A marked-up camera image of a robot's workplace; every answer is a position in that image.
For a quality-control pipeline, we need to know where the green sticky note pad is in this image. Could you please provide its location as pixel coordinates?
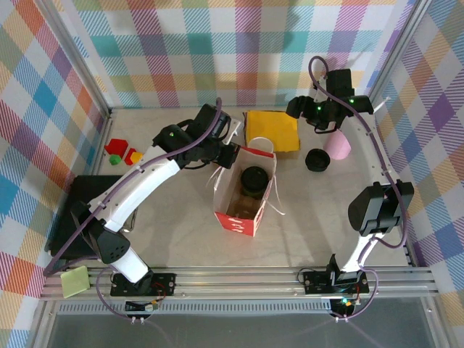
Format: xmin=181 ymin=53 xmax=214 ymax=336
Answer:
xmin=60 ymin=265 xmax=91 ymax=299

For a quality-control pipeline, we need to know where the black plastic cup lid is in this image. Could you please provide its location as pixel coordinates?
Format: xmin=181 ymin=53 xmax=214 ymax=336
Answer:
xmin=240 ymin=165 xmax=270 ymax=191
xmin=304 ymin=147 xmax=332 ymax=174

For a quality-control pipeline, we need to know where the pink cylindrical holder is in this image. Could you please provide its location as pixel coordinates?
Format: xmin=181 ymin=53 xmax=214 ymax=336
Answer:
xmin=323 ymin=129 xmax=352 ymax=162

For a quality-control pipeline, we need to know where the long white wrapped straw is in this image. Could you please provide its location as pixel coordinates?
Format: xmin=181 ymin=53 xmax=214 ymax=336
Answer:
xmin=375 ymin=96 xmax=392 ymax=115

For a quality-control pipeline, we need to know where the aluminium frame post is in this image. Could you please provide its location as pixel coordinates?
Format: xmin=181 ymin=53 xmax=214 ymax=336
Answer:
xmin=364 ymin=0 xmax=433 ymax=109
xmin=36 ymin=0 xmax=115 ymax=121

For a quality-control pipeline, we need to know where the brown cardboard cup carrier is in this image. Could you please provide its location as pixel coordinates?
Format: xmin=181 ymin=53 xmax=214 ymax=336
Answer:
xmin=226 ymin=195 xmax=262 ymax=220

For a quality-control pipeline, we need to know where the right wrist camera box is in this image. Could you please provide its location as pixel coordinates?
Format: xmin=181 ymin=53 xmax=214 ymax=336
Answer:
xmin=312 ymin=75 xmax=329 ymax=104

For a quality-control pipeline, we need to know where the small connector board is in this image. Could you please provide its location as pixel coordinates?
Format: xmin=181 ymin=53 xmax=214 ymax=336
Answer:
xmin=331 ymin=297 xmax=358 ymax=317
xmin=125 ymin=299 xmax=161 ymax=315

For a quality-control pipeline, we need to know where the black box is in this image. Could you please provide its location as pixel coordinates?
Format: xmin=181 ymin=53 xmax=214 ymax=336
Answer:
xmin=46 ymin=175 xmax=137 ymax=262

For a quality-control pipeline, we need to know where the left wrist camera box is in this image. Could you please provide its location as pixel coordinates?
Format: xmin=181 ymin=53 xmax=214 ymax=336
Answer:
xmin=221 ymin=119 xmax=244 ymax=146

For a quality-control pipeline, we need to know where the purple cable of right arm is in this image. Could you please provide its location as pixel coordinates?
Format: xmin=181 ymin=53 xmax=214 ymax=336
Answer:
xmin=307 ymin=55 xmax=409 ymax=322

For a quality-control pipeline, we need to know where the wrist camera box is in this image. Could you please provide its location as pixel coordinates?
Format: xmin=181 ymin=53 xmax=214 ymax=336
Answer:
xmin=312 ymin=75 xmax=329 ymax=104
xmin=221 ymin=119 xmax=244 ymax=146

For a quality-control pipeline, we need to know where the aluminium frame rail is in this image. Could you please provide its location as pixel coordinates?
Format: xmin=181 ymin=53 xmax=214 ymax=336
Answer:
xmin=38 ymin=266 xmax=440 ymax=302

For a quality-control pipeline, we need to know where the grey slotted cable duct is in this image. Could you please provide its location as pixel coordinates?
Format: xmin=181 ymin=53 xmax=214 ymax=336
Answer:
xmin=57 ymin=303 xmax=336 ymax=316

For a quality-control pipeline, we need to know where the red and white paper bag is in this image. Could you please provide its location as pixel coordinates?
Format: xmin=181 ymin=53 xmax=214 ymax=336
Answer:
xmin=205 ymin=146 xmax=286 ymax=239

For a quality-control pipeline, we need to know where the yellow napkin stack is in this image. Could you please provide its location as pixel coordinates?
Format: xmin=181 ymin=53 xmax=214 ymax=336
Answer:
xmin=246 ymin=110 xmax=302 ymax=154

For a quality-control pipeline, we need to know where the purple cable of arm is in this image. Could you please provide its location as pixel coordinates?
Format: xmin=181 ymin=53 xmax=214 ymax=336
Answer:
xmin=307 ymin=55 xmax=409 ymax=322
xmin=43 ymin=96 xmax=223 ymax=322

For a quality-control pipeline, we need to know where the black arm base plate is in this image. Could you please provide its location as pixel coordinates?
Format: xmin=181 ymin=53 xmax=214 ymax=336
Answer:
xmin=109 ymin=272 xmax=178 ymax=297
xmin=302 ymin=270 xmax=370 ymax=296

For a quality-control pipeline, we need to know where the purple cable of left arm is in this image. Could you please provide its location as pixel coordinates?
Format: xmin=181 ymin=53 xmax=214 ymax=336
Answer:
xmin=43 ymin=96 xmax=223 ymax=322

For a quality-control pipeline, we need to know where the large red block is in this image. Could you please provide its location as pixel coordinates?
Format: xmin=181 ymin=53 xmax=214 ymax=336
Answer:
xmin=104 ymin=138 xmax=131 ymax=155

